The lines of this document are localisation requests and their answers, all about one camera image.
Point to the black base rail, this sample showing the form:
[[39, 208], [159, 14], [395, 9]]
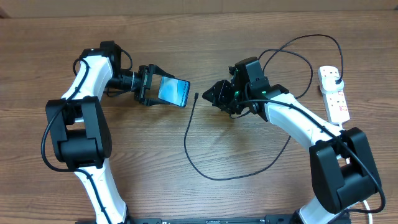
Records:
[[202, 221]]

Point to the white power strip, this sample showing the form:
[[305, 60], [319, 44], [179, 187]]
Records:
[[335, 103]]

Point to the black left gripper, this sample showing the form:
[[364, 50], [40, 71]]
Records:
[[146, 71]]

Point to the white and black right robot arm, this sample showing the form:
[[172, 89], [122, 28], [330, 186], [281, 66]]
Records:
[[343, 169]]

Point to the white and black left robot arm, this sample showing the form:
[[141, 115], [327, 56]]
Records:
[[77, 138]]

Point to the black smartphone with blue screen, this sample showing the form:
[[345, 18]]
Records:
[[174, 91]]

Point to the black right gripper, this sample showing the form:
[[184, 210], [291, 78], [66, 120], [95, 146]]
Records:
[[221, 89]]

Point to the white charger plug adapter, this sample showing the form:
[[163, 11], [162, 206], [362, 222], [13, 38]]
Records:
[[329, 85]]

